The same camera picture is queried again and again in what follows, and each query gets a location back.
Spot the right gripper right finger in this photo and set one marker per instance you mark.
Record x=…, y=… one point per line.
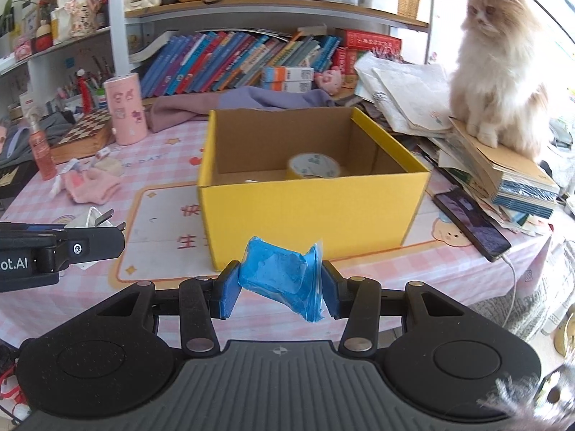
x=357, y=300

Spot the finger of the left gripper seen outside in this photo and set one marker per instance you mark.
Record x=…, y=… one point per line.
x=89, y=244

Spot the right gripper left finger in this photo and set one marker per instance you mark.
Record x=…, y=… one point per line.
x=202, y=299

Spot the pink knit glove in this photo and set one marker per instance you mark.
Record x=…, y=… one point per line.
x=92, y=186

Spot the blue plastic bag wad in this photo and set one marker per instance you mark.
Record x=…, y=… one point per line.
x=285, y=276

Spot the beige eraser block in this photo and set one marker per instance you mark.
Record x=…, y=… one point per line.
x=110, y=165

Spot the small red white box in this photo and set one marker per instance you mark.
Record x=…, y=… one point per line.
x=102, y=153

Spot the yellow tape roll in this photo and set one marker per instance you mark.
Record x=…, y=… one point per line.
x=312, y=165

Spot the white spray tube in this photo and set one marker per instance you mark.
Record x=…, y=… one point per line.
x=69, y=171

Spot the pink spray bottle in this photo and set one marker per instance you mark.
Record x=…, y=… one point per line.
x=40, y=149

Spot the wooden chess box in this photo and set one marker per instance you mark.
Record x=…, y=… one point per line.
x=88, y=136

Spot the grey clothing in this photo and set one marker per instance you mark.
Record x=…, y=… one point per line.
x=17, y=147

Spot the yellow cardboard box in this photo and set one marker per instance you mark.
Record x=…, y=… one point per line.
x=244, y=193

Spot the black smartphone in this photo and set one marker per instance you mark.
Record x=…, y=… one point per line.
x=465, y=213

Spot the red tassel ornament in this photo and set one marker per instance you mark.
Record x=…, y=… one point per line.
x=87, y=100

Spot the pink purple cloth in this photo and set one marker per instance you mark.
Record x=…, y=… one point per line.
x=169, y=111

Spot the pink cylinder humidifier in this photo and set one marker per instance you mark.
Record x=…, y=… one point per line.
x=124, y=103

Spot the stack of books and cardboard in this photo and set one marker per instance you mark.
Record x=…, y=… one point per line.
x=512, y=190

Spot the pile of papers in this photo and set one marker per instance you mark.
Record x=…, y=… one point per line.
x=412, y=98

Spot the pink pig plush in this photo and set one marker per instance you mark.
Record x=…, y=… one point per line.
x=329, y=81

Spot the row of books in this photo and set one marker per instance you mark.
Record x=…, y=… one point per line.
x=219, y=60

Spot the orange white carton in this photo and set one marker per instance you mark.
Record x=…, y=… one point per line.
x=287, y=79

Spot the rabbit plush doll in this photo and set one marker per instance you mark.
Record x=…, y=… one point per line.
x=74, y=18

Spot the cream fluffy cat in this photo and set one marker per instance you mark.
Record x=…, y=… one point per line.
x=499, y=87

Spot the red book set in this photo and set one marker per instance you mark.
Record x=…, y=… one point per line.
x=355, y=43

